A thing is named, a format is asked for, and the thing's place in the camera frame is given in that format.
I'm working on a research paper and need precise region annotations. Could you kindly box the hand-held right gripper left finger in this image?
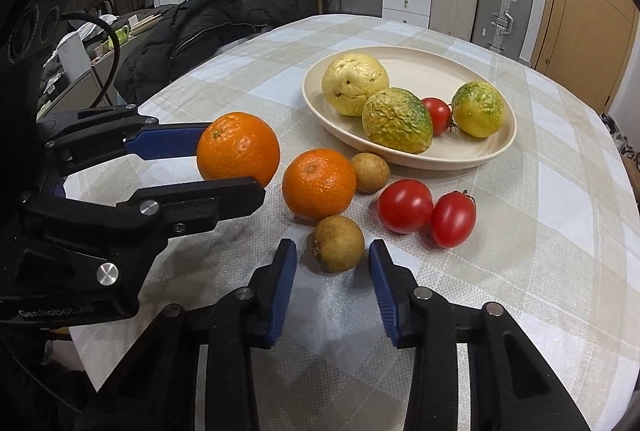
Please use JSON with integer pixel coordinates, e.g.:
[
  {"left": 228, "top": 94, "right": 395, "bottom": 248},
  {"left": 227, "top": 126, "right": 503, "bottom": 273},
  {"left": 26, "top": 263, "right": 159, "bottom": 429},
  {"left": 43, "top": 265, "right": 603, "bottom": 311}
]
[{"left": 95, "top": 238, "right": 298, "bottom": 431}]

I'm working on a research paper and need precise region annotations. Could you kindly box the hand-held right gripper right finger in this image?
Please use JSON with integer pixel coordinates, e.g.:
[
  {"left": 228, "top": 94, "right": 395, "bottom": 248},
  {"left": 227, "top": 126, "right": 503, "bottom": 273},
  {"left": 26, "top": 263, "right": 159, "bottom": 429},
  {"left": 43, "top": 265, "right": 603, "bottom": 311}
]
[{"left": 369, "top": 239, "right": 593, "bottom": 431}]

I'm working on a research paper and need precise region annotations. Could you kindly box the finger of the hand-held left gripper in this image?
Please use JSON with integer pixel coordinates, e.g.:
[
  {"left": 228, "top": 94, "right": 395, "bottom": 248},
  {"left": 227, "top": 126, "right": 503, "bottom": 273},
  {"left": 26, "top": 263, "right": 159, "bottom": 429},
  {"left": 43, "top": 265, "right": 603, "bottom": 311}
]
[
  {"left": 22, "top": 176, "right": 267, "bottom": 257},
  {"left": 37, "top": 106, "right": 213, "bottom": 172}
]

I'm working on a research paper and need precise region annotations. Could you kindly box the orange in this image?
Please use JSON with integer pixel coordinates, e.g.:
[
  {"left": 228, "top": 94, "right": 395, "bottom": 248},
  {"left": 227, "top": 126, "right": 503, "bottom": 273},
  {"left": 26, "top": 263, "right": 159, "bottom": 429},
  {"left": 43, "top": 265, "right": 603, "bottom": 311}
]
[
  {"left": 282, "top": 148, "right": 358, "bottom": 222},
  {"left": 196, "top": 112, "right": 281, "bottom": 188}
]

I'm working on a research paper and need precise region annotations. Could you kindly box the small brown round fruit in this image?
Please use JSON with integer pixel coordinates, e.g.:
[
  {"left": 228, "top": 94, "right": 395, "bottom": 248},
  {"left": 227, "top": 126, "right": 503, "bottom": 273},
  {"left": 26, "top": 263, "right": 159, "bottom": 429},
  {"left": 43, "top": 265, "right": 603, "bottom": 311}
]
[
  {"left": 311, "top": 216, "right": 366, "bottom": 274},
  {"left": 350, "top": 152, "right": 391, "bottom": 194}
]

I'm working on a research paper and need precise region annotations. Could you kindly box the cream round plate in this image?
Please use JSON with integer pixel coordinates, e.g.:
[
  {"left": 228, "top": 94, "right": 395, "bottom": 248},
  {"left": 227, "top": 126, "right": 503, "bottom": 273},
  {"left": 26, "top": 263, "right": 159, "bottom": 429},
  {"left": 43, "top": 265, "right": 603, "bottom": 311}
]
[{"left": 302, "top": 46, "right": 517, "bottom": 170}]

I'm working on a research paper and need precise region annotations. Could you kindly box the wrinkled green yellow passion fruit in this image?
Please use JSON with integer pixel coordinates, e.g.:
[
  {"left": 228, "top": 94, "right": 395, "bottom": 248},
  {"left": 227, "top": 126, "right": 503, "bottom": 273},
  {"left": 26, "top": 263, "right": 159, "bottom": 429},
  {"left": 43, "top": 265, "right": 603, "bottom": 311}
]
[{"left": 361, "top": 87, "right": 434, "bottom": 155}]

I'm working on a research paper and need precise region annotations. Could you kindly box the pale yellow spotted passion fruit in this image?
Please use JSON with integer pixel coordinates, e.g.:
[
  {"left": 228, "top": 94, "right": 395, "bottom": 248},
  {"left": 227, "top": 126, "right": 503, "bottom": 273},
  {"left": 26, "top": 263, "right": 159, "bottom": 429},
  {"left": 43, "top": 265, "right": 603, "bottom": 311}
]
[{"left": 321, "top": 52, "right": 390, "bottom": 116}]

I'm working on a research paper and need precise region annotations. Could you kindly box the red tomato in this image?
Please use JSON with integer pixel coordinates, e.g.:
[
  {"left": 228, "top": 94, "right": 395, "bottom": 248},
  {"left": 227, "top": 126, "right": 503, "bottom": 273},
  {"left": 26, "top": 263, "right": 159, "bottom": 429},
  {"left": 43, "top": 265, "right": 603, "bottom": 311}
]
[
  {"left": 431, "top": 191, "right": 477, "bottom": 249},
  {"left": 421, "top": 97, "right": 457, "bottom": 136},
  {"left": 377, "top": 179, "right": 434, "bottom": 235}
]

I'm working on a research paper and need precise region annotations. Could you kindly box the black puffer jacket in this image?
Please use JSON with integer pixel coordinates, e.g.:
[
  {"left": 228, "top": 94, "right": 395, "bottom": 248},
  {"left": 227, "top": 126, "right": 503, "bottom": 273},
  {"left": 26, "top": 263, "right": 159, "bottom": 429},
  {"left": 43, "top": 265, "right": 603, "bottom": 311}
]
[{"left": 114, "top": 0, "right": 273, "bottom": 109}]

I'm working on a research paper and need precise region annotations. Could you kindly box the white paper bag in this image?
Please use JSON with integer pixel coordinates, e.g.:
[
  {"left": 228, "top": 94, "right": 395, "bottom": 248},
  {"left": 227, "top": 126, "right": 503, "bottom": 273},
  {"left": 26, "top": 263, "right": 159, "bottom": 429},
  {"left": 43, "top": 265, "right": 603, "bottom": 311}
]
[{"left": 57, "top": 33, "right": 93, "bottom": 82}]

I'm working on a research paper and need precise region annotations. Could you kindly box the pile of sneakers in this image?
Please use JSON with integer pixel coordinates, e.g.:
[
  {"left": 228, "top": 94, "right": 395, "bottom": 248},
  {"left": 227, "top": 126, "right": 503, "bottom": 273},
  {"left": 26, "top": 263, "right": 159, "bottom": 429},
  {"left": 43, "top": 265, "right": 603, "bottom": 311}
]
[{"left": 602, "top": 112, "right": 638, "bottom": 162}]

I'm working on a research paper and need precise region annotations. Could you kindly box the silver suitcase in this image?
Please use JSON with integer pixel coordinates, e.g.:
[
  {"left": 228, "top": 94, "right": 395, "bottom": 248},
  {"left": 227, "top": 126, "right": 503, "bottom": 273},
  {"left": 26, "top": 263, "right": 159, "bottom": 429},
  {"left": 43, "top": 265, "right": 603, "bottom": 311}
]
[{"left": 471, "top": 0, "right": 535, "bottom": 56}]

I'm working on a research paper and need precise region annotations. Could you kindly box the tan wooden door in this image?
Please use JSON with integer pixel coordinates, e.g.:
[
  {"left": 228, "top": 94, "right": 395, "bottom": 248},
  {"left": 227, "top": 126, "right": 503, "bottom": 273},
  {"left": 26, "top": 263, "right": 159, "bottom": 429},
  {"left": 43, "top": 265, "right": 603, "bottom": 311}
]
[{"left": 530, "top": 0, "right": 640, "bottom": 112}]

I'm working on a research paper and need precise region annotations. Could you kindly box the black cable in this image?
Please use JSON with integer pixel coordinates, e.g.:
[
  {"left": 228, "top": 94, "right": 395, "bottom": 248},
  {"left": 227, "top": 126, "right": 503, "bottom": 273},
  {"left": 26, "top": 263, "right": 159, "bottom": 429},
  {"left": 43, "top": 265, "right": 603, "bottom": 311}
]
[{"left": 60, "top": 12, "right": 122, "bottom": 112}]

